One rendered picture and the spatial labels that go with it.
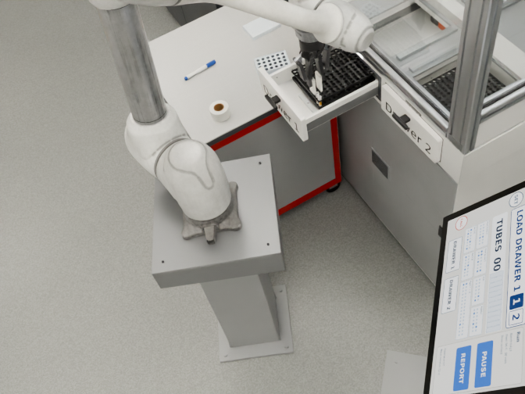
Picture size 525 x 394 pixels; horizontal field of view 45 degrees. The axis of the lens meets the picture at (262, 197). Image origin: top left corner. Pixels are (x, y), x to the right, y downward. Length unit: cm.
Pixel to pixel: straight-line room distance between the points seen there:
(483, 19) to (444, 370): 79
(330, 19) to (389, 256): 137
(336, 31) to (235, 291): 97
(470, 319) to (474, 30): 66
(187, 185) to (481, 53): 82
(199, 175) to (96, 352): 129
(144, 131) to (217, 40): 86
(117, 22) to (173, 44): 101
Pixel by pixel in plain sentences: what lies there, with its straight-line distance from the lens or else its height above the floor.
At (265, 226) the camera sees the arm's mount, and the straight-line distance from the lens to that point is 189.
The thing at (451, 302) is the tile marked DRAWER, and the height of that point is 101.
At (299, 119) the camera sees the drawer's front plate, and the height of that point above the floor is 92.
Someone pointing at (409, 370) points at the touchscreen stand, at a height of 3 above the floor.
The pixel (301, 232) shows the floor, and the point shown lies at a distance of 288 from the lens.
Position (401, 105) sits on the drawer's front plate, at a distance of 206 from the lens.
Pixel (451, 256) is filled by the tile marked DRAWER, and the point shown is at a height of 100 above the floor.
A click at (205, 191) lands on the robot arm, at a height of 104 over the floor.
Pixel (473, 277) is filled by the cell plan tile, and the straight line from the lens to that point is 158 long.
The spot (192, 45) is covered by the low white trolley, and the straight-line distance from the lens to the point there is 263.
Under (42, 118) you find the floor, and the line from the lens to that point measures 376.
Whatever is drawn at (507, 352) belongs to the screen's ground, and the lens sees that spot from 142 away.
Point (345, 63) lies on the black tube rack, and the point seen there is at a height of 90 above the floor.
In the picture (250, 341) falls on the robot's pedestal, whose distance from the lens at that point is 261.
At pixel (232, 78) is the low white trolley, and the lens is 245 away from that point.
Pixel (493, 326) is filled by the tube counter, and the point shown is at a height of 111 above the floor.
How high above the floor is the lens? 245
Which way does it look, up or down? 54 degrees down
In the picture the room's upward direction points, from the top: 14 degrees counter-clockwise
